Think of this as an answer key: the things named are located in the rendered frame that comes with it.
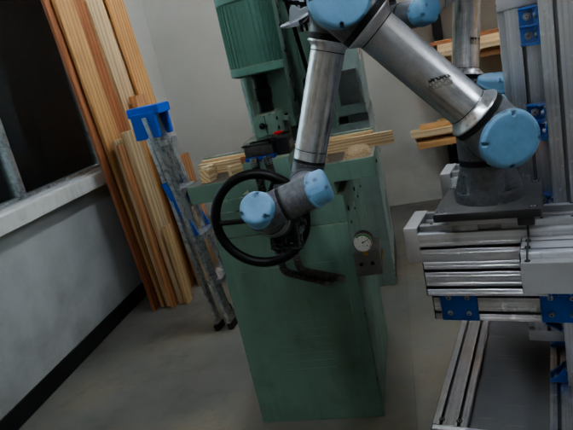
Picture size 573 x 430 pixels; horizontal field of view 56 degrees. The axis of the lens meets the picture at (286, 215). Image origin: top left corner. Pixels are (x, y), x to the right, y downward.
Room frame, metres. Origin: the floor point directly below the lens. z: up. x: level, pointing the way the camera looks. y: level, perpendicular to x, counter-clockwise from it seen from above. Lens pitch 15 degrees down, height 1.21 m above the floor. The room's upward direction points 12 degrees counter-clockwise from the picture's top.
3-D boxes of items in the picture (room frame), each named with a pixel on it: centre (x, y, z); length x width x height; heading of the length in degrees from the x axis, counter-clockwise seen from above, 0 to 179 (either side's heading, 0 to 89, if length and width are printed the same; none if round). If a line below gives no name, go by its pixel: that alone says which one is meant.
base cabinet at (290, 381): (1.92, -0.04, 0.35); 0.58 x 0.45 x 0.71; 165
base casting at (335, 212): (1.92, -0.04, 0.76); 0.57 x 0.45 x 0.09; 165
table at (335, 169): (1.69, -0.01, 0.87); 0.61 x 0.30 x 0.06; 75
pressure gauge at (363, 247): (1.53, -0.21, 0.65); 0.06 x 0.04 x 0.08; 75
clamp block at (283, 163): (1.60, 0.01, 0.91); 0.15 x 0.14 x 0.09; 75
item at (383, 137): (1.78, -0.06, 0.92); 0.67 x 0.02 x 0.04; 75
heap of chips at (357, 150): (1.64, -0.25, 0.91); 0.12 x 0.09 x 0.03; 165
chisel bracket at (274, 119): (1.82, -0.02, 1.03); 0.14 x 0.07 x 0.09; 165
